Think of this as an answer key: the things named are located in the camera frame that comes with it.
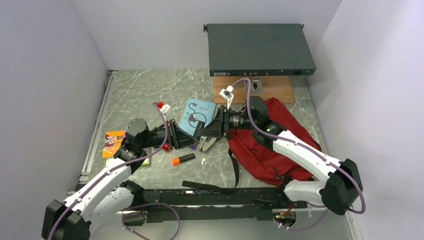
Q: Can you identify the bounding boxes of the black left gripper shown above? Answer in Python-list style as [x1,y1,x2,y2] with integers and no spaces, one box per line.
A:
[140,119,199,150]

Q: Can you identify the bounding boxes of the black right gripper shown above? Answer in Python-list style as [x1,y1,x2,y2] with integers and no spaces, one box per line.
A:
[199,105,257,138]

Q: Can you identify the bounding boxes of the light blue cat notebook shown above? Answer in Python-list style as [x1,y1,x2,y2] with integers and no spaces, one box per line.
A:
[179,98,217,136]

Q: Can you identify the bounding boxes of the grey beige pliers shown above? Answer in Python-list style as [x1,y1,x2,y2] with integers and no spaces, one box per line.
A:
[198,136,218,152]

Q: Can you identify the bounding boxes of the orange black highlighter marker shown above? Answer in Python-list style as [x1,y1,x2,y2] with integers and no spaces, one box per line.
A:
[171,153,196,166]

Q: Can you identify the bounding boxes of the red fabric backpack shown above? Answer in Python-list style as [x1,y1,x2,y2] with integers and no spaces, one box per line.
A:
[228,97,322,186]

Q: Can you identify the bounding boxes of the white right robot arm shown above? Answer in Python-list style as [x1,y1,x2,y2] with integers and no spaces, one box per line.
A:
[198,96,364,215]

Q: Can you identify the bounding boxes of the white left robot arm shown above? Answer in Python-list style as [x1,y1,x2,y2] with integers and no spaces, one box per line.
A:
[41,118,204,240]

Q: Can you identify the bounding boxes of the green book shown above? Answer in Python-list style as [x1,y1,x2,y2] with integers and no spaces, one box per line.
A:
[103,147,152,167]

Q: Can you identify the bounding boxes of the Roald Dahl Charlie book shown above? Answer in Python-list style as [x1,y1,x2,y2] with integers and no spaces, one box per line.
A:
[102,130,126,158]

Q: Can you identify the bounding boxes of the wooden board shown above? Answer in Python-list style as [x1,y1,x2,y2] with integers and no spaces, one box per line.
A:
[213,76,295,105]

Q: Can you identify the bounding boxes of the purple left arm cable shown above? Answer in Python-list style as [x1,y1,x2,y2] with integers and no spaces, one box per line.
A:
[46,101,181,240]

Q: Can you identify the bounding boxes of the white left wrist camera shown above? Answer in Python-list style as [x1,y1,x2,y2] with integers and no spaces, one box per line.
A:
[157,101,172,115]

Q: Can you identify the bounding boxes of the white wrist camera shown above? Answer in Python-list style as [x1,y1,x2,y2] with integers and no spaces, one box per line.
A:
[219,85,234,101]
[157,101,172,115]

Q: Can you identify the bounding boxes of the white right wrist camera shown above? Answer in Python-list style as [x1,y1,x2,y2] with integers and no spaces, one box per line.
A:
[219,85,234,101]

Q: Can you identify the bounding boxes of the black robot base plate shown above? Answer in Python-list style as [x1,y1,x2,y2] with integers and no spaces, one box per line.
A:
[125,187,306,223]

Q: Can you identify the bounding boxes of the grey metal camera mount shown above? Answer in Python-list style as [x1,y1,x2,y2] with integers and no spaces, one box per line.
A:
[243,76,264,95]

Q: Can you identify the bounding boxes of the dark rack-mount network switch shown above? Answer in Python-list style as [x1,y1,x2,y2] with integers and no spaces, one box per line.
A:
[203,23,317,77]

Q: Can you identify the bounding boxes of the aluminium rail frame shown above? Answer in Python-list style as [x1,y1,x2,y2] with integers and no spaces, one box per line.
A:
[52,69,362,240]

